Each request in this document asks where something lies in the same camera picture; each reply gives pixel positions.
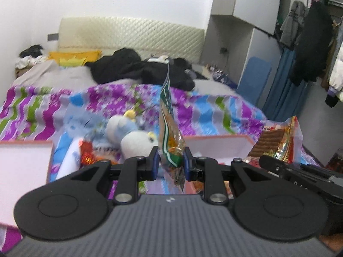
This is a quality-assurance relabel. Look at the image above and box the red yellow tofu snack packet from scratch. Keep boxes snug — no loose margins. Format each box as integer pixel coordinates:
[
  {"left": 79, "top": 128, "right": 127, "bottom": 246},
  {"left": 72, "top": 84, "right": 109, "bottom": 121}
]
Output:
[{"left": 248, "top": 116, "right": 303, "bottom": 163}]

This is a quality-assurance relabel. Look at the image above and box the green white pickle snack packet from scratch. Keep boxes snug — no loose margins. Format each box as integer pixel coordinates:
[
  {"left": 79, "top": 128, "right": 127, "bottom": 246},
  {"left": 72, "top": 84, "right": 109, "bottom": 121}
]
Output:
[{"left": 158, "top": 64, "right": 185, "bottom": 193}]

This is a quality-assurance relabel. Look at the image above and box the white spray bottle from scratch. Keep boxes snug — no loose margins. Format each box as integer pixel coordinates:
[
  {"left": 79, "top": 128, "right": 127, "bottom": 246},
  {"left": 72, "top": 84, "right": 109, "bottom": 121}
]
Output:
[{"left": 56, "top": 138, "right": 83, "bottom": 179}]

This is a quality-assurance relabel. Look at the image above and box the red foil candy wrapper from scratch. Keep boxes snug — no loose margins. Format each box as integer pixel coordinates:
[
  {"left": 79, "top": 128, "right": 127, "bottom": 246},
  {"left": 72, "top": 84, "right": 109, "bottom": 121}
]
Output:
[{"left": 80, "top": 140, "right": 96, "bottom": 166}]

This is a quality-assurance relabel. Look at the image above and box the pink shallow box lid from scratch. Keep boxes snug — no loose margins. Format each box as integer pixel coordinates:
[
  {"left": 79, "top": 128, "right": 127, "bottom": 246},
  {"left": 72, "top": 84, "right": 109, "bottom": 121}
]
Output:
[{"left": 0, "top": 140, "right": 54, "bottom": 228}]

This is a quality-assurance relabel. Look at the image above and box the pink box right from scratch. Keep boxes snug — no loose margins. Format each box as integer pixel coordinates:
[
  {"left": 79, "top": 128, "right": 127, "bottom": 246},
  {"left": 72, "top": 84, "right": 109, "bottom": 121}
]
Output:
[{"left": 184, "top": 135, "right": 255, "bottom": 194}]

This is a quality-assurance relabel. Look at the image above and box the purple floral bed sheet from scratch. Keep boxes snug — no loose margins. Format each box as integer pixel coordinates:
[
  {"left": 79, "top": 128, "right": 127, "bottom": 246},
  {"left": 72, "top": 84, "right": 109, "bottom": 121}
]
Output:
[{"left": 0, "top": 83, "right": 326, "bottom": 254}]

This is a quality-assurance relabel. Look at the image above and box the light blue snack bag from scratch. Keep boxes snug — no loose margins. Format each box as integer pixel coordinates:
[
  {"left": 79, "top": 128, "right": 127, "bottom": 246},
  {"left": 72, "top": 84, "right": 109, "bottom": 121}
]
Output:
[{"left": 63, "top": 105, "right": 119, "bottom": 151}]

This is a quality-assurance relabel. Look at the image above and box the white plush duck toy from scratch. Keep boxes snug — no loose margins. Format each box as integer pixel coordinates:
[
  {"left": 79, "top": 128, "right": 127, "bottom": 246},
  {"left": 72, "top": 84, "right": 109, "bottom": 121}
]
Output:
[{"left": 105, "top": 115, "right": 158, "bottom": 160}]

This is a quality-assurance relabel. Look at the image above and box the blue curtain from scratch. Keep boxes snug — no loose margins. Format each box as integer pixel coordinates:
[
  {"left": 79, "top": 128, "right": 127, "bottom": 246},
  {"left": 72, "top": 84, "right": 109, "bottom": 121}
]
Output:
[{"left": 262, "top": 48, "right": 308, "bottom": 122}]

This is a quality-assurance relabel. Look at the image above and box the hanging black jacket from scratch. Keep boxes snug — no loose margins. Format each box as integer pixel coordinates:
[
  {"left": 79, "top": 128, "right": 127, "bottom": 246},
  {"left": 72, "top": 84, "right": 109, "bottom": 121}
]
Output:
[{"left": 289, "top": 2, "right": 334, "bottom": 87}]

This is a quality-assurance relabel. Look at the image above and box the grey blanket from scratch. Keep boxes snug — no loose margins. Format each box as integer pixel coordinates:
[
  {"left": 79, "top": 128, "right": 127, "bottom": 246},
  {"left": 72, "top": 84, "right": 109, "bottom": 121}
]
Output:
[{"left": 12, "top": 60, "right": 238, "bottom": 96}]

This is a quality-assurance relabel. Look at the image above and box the yellow pillow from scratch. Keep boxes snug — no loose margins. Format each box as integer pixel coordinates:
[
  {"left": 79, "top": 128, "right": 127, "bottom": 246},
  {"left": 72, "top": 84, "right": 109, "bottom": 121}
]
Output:
[{"left": 48, "top": 51, "right": 102, "bottom": 67}]

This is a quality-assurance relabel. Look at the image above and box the black clothes pile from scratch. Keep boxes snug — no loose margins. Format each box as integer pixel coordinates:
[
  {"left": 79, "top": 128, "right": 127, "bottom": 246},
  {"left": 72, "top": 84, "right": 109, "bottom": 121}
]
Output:
[{"left": 85, "top": 48, "right": 207, "bottom": 91}]

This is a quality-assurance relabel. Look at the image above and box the hanging grey jacket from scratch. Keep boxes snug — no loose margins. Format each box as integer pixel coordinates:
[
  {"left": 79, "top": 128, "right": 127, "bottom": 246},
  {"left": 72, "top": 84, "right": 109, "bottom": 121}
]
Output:
[{"left": 280, "top": 1, "right": 308, "bottom": 50}]

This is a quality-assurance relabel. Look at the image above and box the cream quilted headboard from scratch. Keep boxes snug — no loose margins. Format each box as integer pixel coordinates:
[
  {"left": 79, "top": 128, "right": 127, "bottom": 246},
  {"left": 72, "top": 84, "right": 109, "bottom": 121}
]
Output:
[{"left": 57, "top": 17, "right": 205, "bottom": 63}]

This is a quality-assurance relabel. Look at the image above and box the white wall cabinet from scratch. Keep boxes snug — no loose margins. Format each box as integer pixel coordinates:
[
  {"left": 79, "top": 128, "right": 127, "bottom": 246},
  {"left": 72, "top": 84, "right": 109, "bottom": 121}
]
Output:
[{"left": 201, "top": 0, "right": 281, "bottom": 105}]

